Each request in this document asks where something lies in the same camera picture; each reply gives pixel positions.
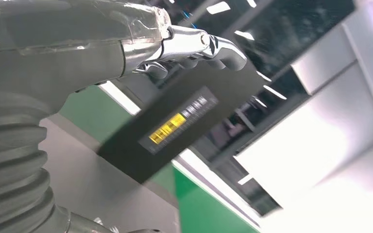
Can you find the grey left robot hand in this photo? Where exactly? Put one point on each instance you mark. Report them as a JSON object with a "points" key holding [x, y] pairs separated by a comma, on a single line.
{"points": [[61, 58]]}

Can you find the white room cabinet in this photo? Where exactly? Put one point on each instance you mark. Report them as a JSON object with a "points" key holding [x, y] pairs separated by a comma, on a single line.
{"points": [[302, 154]]}

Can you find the black inbound scanner machine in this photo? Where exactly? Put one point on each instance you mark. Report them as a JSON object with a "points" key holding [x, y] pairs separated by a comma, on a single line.
{"points": [[135, 160]]}

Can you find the green conveyor belt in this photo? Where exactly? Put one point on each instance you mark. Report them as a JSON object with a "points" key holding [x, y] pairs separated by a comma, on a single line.
{"points": [[205, 212]]}

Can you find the black yellow machine label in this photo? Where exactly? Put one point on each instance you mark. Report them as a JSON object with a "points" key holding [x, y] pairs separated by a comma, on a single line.
{"points": [[173, 123]]}

